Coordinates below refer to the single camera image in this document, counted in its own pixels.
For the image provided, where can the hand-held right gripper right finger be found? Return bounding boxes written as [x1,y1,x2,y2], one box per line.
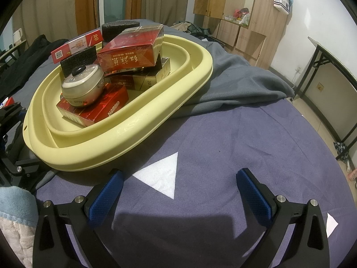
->
[236,168,330,268]

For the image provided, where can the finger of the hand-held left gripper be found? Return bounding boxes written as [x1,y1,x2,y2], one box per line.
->
[7,145,42,180]
[0,102,28,134]

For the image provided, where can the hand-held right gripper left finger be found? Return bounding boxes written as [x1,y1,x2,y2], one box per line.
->
[33,169,125,268]

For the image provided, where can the yellow plastic basin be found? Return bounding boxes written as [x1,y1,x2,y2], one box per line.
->
[22,33,214,172]

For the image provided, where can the black round foam puck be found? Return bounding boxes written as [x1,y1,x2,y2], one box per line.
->
[60,46,98,76]
[101,20,140,48]

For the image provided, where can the red box with white label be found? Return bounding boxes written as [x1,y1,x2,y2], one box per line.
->
[51,29,104,64]

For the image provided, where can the dark red flame-print box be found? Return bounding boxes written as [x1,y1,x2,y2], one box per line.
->
[109,57,171,91]

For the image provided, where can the clear-wrapped red cigarette box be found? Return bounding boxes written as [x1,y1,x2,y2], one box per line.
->
[96,25,164,76]

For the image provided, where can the light blue fleece cloth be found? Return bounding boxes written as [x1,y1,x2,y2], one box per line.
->
[0,186,38,226]

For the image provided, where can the pink quilted cloth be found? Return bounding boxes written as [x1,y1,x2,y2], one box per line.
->
[0,218,37,268]

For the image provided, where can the black jacket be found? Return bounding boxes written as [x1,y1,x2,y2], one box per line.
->
[0,34,69,90]

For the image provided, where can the purple blanket with white triangles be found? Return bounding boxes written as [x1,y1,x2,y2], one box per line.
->
[36,98,355,268]

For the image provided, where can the round silver tin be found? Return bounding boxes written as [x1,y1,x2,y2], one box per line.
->
[61,64,106,109]

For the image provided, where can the white jug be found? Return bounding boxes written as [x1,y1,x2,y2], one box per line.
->
[12,28,24,45]

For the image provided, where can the red cigarette pack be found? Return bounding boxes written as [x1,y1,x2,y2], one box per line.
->
[56,85,129,127]

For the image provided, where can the dark cloth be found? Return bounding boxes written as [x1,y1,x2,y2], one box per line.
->
[333,142,351,161]

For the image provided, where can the beige curtain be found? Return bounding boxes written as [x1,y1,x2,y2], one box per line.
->
[141,0,196,27]
[12,0,77,44]

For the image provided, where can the grey blanket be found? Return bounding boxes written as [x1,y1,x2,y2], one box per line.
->
[6,19,295,120]

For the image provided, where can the black folding table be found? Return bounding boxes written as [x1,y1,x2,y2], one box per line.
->
[293,36,357,157]

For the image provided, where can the wooden wardrobe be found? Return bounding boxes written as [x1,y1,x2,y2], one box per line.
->
[192,0,295,69]

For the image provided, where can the red packet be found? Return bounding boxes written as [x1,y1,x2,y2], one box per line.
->
[233,8,250,20]

